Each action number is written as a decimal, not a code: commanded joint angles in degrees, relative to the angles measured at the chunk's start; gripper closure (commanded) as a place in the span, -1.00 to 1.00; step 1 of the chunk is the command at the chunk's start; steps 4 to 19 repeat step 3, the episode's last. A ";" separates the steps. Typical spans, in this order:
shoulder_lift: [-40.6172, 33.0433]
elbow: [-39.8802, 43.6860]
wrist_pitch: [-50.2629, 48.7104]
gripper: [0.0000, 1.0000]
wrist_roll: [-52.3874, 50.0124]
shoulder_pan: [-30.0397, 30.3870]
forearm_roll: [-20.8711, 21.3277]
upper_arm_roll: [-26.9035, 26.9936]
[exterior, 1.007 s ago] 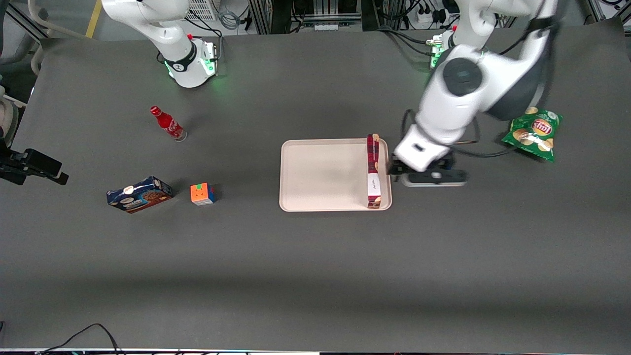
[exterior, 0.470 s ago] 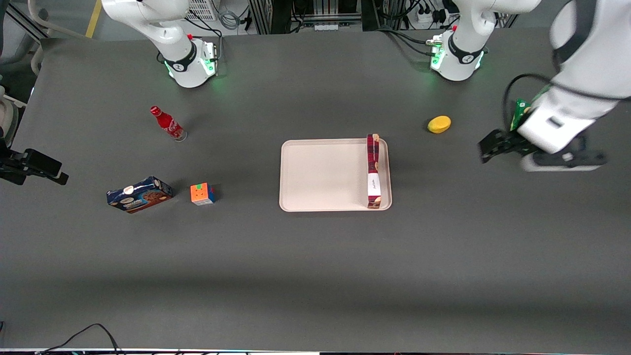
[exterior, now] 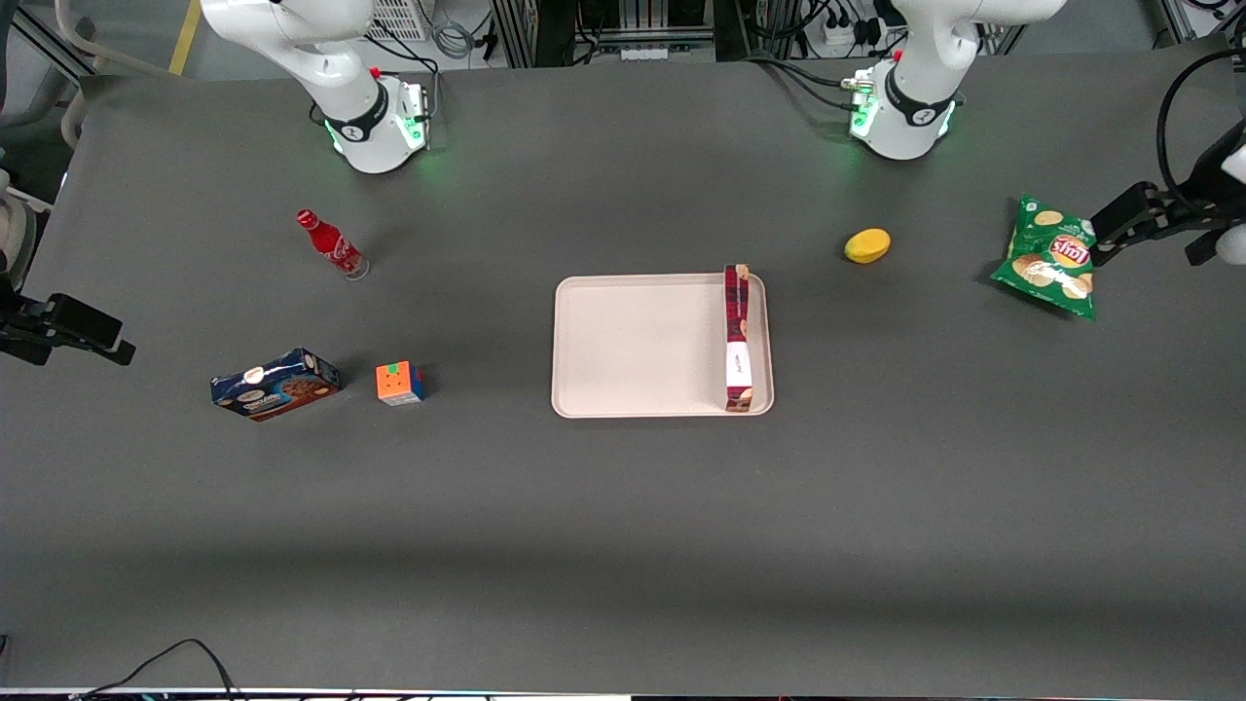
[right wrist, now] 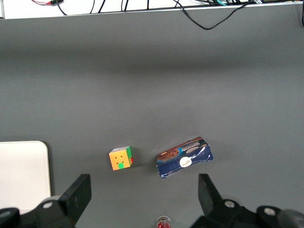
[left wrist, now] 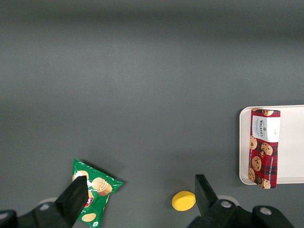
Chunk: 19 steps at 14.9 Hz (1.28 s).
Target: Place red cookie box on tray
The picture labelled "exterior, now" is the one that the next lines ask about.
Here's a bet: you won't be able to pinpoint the aluminium profile frame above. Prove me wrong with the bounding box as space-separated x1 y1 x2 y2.
491 0 743 69

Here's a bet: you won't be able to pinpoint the black right base cables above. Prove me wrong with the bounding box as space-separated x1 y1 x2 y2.
364 33 441 100

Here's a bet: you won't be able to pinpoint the black left base cables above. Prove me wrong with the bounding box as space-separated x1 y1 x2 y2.
744 51 860 114

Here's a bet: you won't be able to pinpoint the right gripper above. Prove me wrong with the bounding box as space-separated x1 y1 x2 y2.
0 290 137 368

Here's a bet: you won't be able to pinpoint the blue cookie box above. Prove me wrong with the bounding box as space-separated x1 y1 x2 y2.
210 348 343 423

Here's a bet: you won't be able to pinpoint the grey coiled cable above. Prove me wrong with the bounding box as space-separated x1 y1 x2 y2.
432 18 475 61

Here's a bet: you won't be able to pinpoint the yellow lemon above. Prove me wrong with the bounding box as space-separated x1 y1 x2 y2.
844 228 892 265

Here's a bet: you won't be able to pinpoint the green chips bag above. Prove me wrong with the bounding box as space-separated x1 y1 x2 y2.
990 194 1099 321

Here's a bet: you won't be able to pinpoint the black base cables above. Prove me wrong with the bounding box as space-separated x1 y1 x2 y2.
364 33 441 100
744 51 860 114

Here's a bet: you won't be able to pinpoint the beige tubular chair frame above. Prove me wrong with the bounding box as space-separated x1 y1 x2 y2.
54 0 188 149

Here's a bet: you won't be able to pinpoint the colourful puzzle cube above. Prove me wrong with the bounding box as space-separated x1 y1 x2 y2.
376 360 427 407

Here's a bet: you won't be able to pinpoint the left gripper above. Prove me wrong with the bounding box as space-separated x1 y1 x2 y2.
1089 141 1246 268

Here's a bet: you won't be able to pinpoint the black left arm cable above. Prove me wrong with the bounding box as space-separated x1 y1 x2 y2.
1155 49 1246 217

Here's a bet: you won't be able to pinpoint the white power strip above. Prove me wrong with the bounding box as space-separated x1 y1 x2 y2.
823 14 883 52

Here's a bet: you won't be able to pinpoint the beige round seat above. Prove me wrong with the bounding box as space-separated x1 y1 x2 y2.
0 171 40 281

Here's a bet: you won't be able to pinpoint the thin black table-edge cable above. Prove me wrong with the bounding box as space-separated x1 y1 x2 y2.
83 638 240 701

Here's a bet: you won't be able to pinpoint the pink plastic tray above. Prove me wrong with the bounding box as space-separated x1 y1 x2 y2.
551 273 776 420

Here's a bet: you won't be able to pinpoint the red cola bottle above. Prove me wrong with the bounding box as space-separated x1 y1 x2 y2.
296 208 371 281

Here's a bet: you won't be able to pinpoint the white perforated basket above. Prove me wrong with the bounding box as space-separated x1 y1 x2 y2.
368 0 431 43

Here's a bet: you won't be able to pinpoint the red cookie box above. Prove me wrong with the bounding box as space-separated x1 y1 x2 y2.
723 264 753 414

